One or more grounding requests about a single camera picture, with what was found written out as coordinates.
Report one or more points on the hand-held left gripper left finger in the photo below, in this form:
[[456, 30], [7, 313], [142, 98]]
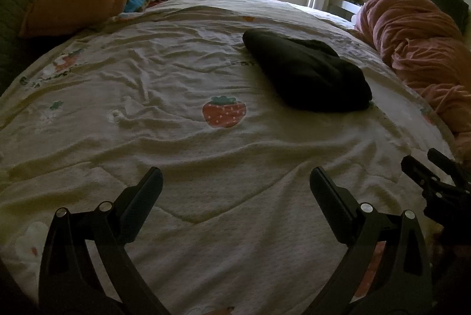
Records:
[[141, 206]]

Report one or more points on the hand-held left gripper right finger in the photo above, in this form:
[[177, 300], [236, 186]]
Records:
[[336, 206]]

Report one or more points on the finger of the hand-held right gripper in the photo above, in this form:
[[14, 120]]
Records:
[[423, 171], [450, 166]]

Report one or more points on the black knit sweater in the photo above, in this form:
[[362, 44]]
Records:
[[312, 75]]

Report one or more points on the strawberry print bed quilt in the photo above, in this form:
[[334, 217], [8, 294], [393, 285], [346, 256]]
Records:
[[147, 153]]

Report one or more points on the pink rumpled blanket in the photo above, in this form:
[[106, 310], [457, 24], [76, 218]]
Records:
[[423, 42]]

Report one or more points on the dark flat screen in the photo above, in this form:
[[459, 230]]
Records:
[[441, 2]]

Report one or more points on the white bedside furniture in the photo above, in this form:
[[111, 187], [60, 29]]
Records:
[[349, 3]]

